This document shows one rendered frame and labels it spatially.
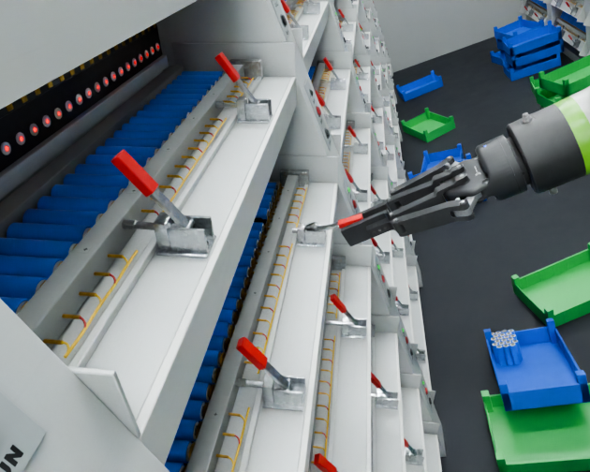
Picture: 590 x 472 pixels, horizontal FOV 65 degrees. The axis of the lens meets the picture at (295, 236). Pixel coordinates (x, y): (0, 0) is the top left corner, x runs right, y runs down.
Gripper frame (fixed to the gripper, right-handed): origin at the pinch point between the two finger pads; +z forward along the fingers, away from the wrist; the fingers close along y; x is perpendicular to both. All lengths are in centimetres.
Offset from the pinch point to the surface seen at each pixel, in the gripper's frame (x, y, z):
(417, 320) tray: -77, 59, 21
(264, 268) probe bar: 5.6, -9.6, 11.8
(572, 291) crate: -97, 70, -26
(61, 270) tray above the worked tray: 25.6, -33.0, 9.4
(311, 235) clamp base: 2.5, -0.9, 7.6
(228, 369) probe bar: 6.0, -25.6, 12.4
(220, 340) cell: 6.6, -21.6, 14.2
